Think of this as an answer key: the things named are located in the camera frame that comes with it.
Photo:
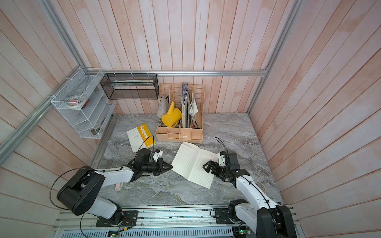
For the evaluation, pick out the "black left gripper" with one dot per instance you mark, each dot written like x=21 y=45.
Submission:
x=161 y=169

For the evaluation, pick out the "cream lined notebook with holes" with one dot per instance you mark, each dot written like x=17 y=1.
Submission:
x=188 y=162

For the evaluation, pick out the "illustrated book in organizer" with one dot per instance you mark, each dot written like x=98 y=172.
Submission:
x=193 y=110

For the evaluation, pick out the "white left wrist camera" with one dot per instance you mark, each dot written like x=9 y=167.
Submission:
x=157 y=154

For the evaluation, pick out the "white wire wall shelf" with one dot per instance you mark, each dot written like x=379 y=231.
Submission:
x=91 y=120

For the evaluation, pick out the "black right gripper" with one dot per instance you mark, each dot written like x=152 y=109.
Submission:
x=215 y=170

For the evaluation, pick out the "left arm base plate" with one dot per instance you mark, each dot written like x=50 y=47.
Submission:
x=128 y=218

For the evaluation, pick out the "peach plastic desk organizer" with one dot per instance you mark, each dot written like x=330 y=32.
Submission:
x=179 y=134

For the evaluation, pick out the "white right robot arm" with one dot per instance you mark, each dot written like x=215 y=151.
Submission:
x=266 y=218

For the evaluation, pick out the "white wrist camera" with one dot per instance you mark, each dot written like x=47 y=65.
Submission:
x=222 y=158
x=157 y=154

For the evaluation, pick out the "grey-green book in organizer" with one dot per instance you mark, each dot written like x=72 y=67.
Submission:
x=185 y=105

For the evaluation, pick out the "aluminium frame rail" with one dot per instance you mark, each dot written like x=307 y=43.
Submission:
x=186 y=73

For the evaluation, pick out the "black mesh wall basket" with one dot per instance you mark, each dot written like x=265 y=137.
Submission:
x=130 y=86

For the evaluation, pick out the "clear tape roll on table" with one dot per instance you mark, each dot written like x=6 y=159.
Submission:
x=261 y=186

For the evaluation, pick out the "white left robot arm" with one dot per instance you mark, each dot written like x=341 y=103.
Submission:
x=80 y=194

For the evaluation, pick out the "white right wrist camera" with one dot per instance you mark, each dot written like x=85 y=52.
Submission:
x=222 y=158

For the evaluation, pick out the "yellow plastic watering can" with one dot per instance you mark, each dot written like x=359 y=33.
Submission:
x=172 y=117

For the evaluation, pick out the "tape roll on shelf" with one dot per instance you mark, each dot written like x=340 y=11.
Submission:
x=76 y=101

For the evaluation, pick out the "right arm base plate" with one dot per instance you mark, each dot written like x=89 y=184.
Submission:
x=223 y=216

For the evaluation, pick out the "grey folder in organizer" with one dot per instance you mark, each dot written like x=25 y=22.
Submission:
x=163 y=106

